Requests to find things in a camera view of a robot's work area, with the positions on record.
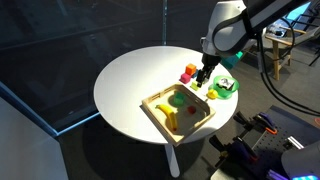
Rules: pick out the black clamp orange tip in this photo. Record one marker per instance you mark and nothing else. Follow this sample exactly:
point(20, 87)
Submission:
point(261, 119)

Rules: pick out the wooden slatted tray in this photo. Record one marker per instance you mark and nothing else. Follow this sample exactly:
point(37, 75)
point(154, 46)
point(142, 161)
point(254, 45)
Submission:
point(187, 123)

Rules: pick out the orange block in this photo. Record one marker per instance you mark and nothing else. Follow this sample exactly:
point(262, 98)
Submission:
point(190, 69)

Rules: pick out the teal camera mount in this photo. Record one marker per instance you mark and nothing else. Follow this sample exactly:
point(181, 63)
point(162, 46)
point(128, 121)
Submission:
point(231, 61)

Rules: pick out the blue block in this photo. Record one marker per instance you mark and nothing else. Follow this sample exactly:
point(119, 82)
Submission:
point(195, 74)

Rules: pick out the yellow lemon toy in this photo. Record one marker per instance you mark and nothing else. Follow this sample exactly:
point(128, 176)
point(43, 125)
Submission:
point(212, 94)

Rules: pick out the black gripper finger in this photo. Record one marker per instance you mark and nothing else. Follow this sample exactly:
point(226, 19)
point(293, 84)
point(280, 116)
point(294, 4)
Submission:
point(200, 80)
point(207, 76)

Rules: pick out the black and white cube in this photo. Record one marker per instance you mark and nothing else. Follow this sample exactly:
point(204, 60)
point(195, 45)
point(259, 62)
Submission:
point(225, 83)

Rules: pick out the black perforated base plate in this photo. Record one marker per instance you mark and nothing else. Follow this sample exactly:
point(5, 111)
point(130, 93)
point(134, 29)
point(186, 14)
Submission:
point(293, 153)

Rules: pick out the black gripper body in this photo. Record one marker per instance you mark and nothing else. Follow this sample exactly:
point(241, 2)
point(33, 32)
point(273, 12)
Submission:
point(209, 63)

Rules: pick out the yellow-green block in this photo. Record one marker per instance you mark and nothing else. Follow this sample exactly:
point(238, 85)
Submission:
point(194, 86)

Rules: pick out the small red block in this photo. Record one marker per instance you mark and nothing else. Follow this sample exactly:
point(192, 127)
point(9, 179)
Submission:
point(191, 109)

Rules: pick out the wooden chair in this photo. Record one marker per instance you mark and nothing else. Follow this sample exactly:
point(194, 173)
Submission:
point(280, 38)

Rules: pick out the white round table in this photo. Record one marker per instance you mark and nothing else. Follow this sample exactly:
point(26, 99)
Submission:
point(127, 80)

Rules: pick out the green block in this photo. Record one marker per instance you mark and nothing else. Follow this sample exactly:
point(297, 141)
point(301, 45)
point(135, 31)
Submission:
point(179, 98)

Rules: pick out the yellow banana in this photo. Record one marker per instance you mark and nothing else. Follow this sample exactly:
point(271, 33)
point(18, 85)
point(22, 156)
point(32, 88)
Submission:
point(169, 114)

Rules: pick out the purple handled clamp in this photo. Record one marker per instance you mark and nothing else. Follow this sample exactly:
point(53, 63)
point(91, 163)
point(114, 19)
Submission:
point(238, 150)

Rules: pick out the green plastic bowl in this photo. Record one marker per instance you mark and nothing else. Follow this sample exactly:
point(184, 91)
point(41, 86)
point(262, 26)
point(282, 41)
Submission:
point(223, 93)

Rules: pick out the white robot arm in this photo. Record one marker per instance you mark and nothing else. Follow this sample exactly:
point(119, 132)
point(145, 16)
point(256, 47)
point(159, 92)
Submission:
point(233, 24)

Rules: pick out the pink block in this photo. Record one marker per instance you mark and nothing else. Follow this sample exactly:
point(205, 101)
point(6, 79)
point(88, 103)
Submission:
point(185, 78)

